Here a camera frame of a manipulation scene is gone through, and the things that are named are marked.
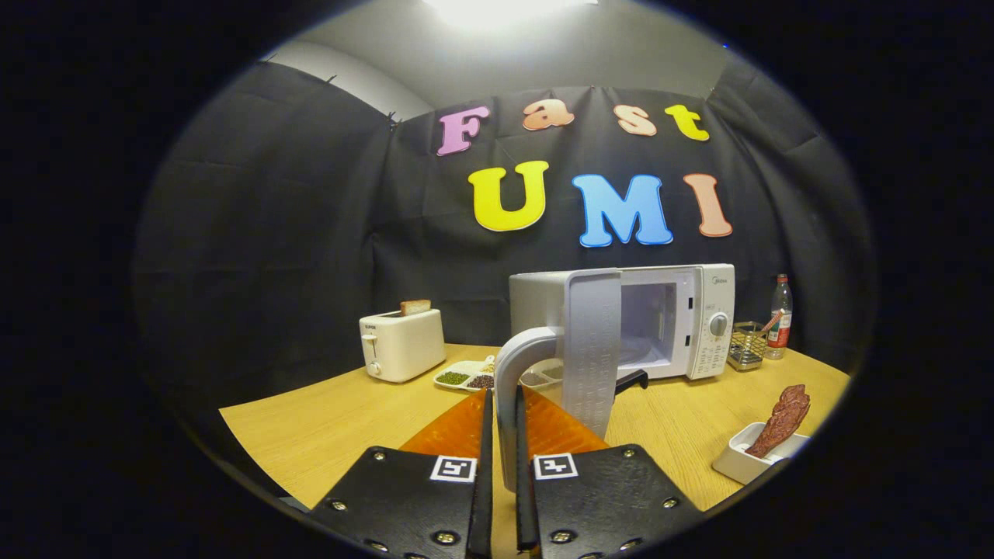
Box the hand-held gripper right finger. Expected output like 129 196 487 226
515 386 704 559

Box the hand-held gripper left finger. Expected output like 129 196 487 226
309 388 495 559

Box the white toaster oven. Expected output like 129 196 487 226
495 264 735 494

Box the red-brown meat slice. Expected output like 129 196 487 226
745 384 812 459

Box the cream pop-up toaster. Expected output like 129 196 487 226
359 308 447 384

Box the white divided snack plate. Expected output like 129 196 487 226
433 356 565 394

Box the small white ribbed dish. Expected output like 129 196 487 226
711 422 811 486

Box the clear plastic water bottle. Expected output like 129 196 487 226
765 273 794 360

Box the black backdrop cloth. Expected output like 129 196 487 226
132 54 878 404

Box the metal wire basket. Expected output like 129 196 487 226
728 321 770 372

